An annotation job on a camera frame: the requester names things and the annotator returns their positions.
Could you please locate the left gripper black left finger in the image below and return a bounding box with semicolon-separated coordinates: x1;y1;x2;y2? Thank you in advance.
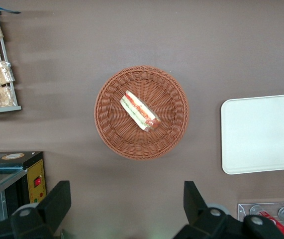
10;180;72;239

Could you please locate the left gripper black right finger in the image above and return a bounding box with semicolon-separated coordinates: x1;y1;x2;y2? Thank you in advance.
173;180;244;239

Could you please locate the cream plastic tray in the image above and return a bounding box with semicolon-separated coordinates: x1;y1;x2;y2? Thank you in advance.
220;93;284;175

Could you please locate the black and yellow food warmer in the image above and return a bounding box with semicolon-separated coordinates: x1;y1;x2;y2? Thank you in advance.
0;151;47;224

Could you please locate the clear acrylic bottle rack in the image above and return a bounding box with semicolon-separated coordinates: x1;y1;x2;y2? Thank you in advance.
237;202;284;239

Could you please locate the round brown wicker basket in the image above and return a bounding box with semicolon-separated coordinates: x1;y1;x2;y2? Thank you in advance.
94;65;190;160

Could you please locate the wrapped triangle sandwich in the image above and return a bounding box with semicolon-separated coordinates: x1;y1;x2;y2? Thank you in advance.
120;90;162;132

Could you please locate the blue tape strip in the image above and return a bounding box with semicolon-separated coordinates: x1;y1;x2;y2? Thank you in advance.
0;6;22;14

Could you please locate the grey wire display rack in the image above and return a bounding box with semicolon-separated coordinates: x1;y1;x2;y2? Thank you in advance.
0;6;22;116

